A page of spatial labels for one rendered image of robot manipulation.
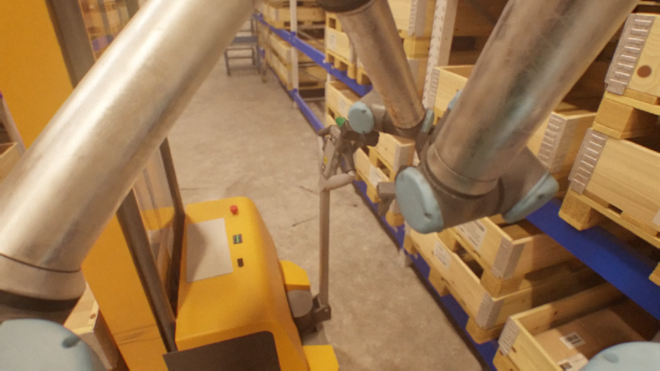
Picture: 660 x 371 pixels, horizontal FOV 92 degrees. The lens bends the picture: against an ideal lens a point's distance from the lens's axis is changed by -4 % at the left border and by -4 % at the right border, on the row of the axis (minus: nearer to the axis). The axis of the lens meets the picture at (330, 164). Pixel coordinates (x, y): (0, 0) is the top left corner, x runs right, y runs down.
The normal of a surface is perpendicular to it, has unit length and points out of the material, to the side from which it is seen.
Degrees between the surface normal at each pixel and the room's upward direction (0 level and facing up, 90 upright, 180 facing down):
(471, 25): 90
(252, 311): 0
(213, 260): 0
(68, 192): 67
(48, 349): 5
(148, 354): 90
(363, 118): 98
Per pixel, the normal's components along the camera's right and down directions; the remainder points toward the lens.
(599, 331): 0.02, -0.88
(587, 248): -0.95, 0.13
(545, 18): -0.73, 0.43
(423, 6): 0.31, 0.46
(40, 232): 0.56, 0.02
